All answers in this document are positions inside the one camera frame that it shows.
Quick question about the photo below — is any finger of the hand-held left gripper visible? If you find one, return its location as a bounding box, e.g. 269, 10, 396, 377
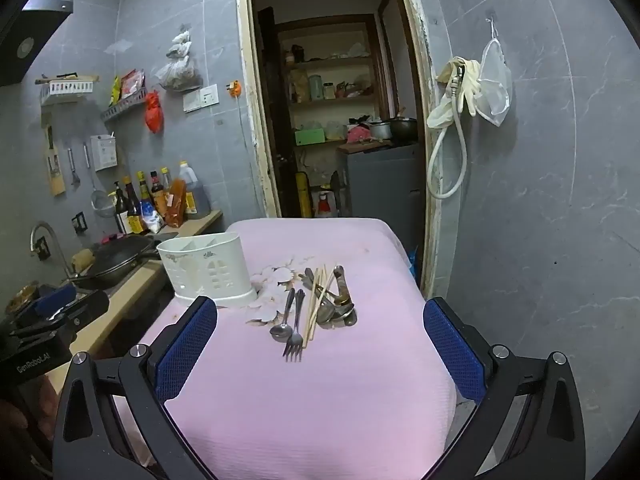
12, 284, 78, 328
47, 290, 111, 333

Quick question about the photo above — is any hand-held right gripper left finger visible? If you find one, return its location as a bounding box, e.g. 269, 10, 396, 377
52, 296, 236, 480

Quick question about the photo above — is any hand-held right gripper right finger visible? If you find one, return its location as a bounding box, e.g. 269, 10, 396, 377
422, 296, 587, 480

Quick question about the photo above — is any white plastic utensil holder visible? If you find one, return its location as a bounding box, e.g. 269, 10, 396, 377
156, 232, 258, 309

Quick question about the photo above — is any metal fork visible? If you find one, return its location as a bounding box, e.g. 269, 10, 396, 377
282, 289, 306, 363

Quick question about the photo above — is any black wok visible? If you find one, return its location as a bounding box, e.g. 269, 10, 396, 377
75, 234, 178, 291

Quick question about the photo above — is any chrome faucet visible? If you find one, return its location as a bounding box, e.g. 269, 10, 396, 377
30, 221, 71, 281

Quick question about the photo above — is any black pump bottle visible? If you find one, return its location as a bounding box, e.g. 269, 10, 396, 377
114, 181, 132, 235

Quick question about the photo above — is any metal strainer ladle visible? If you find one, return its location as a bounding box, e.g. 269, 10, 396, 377
82, 142, 117, 219

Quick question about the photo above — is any dark sauce bottle yellow label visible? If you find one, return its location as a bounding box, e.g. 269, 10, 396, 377
122, 176, 146, 235

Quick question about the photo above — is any blue white bag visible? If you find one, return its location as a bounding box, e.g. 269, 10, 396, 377
141, 202, 165, 233

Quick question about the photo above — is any sauce bottle yellow cap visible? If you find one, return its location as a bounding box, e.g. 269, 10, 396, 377
136, 171, 153, 216

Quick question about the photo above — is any wooden knife holder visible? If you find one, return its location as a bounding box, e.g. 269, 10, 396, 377
42, 112, 67, 196

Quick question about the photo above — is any metal peeler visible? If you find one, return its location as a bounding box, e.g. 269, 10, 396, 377
67, 147, 82, 190

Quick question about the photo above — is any orange red packet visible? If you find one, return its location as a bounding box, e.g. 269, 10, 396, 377
165, 179, 188, 228

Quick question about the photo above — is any dark bottle red cap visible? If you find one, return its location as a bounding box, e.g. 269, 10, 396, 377
150, 170, 166, 211

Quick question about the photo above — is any pink floral tablecloth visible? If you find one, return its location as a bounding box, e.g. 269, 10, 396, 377
112, 217, 458, 480

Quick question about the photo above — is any large oil jug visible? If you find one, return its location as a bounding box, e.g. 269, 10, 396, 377
177, 161, 212, 220

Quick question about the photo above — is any grey cabinet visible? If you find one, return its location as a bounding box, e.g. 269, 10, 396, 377
340, 144, 423, 248

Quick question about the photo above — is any white sack with red print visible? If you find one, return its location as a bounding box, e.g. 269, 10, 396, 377
315, 191, 338, 218

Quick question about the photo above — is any yellow gas cylinder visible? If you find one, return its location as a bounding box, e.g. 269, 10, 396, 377
295, 171, 311, 218

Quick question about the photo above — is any red plastic bag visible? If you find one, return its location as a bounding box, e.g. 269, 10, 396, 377
145, 91, 165, 134

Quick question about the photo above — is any wooden cutting board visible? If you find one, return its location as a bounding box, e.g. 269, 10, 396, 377
337, 141, 393, 155

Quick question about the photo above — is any dark cooking pot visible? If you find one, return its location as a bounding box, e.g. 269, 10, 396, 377
389, 117, 418, 142

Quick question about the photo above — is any red snack packet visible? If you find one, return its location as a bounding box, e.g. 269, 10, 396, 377
120, 70, 146, 98

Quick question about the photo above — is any black range hood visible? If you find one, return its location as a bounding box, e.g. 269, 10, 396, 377
0, 0, 76, 87

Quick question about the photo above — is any clear bag of dried goods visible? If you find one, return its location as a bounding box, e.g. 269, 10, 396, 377
155, 30, 203, 92

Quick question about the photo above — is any white mesh bag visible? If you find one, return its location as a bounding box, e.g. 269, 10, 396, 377
477, 37, 513, 127

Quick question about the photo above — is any wooden pantry shelf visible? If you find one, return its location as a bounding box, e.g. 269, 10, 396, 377
275, 20, 381, 151

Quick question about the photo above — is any white hose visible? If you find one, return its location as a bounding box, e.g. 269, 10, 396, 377
426, 87, 469, 200

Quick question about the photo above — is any white wall box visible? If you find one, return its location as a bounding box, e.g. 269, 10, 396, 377
91, 133, 118, 172

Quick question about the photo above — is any grey wall shelf rack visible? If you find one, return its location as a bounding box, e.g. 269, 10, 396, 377
101, 87, 148, 122

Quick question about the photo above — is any white wall basket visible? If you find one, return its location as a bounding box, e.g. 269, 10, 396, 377
40, 80, 96, 106

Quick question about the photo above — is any white wall outlet panel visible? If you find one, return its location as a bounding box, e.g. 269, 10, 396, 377
182, 84, 220, 113

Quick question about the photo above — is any wooden door frame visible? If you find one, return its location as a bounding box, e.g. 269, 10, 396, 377
235, 0, 443, 301

